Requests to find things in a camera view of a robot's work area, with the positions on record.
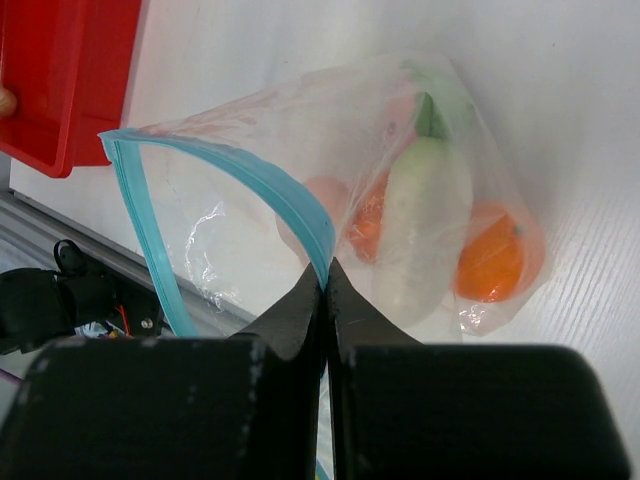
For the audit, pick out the red plastic tray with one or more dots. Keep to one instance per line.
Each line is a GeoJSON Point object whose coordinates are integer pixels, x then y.
{"type": "Point", "coordinates": [65, 68]}

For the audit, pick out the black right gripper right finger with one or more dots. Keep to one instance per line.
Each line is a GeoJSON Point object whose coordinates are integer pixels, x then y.
{"type": "Point", "coordinates": [402, 409]}

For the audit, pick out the white toy radish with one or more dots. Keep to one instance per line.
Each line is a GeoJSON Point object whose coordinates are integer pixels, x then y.
{"type": "Point", "coordinates": [427, 210]}

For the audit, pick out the aluminium table edge rail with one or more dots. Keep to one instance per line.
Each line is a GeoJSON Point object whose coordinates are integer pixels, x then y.
{"type": "Point", "coordinates": [55, 241]}

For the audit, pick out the orange toy fruit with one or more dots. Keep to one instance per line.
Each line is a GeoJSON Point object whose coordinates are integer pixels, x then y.
{"type": "Point", "coordinates": [492, 261]}

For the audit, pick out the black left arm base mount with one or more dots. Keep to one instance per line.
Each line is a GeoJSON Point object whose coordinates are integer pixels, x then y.
{"type": "Point", "coordinates": [39, 305]}

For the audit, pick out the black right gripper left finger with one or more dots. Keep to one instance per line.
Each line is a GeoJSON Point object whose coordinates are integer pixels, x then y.
{"type": "Point", "coordinates": [244, 407]}

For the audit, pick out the clear zip top bag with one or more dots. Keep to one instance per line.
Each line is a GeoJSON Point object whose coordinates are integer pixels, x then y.
{"type": "Point", "coordinates": [239, 200]}

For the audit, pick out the white toy mushroom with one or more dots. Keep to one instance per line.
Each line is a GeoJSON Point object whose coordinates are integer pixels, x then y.
{"type": "Point", "coordinates": [8, 103]}

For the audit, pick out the purple toy onion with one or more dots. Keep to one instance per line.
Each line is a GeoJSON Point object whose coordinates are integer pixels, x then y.
{"type": "Point", "coordinates": [400, 115]}

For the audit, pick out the orange toy pumpkin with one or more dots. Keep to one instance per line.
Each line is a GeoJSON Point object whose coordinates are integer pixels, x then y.
{"type": "Point", "coordinates": [365, 227]}

